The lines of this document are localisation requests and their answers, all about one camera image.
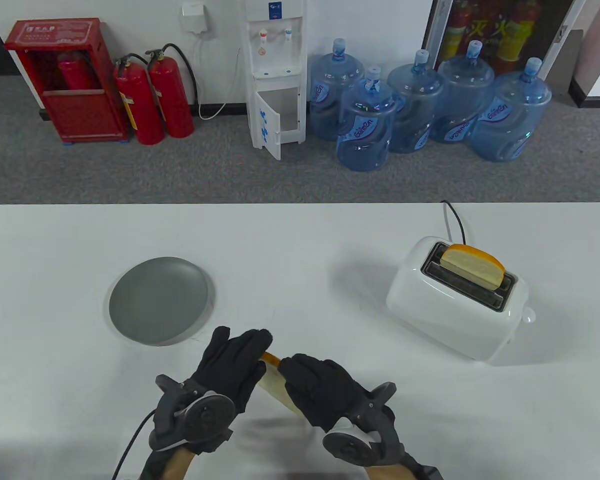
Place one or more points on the person's left hand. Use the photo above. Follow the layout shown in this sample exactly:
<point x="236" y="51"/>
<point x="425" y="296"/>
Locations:
<point x="230" y="365"/>

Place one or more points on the person's right hand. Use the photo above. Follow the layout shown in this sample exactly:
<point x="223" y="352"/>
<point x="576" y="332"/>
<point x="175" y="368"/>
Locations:
<point x="320" y="390"/>

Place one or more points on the toast slice with orange crust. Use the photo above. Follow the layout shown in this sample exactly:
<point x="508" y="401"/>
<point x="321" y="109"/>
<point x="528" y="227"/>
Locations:
<point x="470" y="267"/>
<point x="275" y="385"/>

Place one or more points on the white toaster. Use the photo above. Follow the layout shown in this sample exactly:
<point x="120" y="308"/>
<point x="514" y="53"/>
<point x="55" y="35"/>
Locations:
<point x="430" y="310"/>

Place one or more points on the person's left forearm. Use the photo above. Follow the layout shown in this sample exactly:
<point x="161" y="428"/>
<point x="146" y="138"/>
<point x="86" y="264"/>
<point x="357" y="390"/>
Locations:
<point x="172" y="465"/>

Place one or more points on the person's right forearm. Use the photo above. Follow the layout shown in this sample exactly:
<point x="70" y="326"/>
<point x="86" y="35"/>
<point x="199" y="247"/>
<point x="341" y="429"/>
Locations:
<point x="385" y="472"/>

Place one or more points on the black left hand controller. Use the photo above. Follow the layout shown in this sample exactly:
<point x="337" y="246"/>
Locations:
<point x="210" y="420"/>

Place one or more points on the black hand controller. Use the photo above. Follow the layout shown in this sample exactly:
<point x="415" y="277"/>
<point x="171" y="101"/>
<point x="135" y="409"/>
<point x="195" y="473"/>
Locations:
<point x="210" y="420"/>
<point x="350" y="447"/>

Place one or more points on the black right hand controller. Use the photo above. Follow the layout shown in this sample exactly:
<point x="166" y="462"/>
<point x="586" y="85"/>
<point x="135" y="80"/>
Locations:
<point x="350" y="447"/>

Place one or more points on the grey round plate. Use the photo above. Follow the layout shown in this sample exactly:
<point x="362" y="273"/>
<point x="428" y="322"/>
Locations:
<point x="160" y="300"/>

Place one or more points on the black right wrist box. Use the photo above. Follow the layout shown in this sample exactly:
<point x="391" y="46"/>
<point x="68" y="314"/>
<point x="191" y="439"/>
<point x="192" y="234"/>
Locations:
<point x="432" y="472"/>

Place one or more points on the blue water jug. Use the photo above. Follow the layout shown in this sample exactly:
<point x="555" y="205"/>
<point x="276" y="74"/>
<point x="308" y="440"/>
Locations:
<point x="365" y="130"/>
<point x="510" y="115"/>
<point x="465" y="85"/>
<point x="415" y="100"/>
<point x="330" y="80"/>

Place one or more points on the red fire extinguisher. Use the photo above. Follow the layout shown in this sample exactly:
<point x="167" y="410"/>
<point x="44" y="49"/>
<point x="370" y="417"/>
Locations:
<point x="140" y="110"/>
<point x="172" y="100"/>

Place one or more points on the red fire extinguisher cabinet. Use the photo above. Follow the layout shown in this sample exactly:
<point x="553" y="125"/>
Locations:
<point x="80" y="115"/>

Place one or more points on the white water dispenser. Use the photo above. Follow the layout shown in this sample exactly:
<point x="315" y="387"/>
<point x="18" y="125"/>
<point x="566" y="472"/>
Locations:
<point x="275" y="55"/>

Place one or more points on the red extinguisher inside cabinet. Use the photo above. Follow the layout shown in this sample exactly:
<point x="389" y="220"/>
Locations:
<point x="75" y="75"/>

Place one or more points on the glass door fire cabinet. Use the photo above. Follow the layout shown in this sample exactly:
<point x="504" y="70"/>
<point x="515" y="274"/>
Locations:
<point x="510" y="30"/>

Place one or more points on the grey leaning panel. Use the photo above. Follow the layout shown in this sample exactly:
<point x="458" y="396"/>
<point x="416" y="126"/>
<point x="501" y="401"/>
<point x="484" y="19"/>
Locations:
<point x="570" y="60"/>

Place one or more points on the white wall box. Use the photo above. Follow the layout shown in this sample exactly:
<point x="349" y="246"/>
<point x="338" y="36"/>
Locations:
<point x="194" y="17"/>

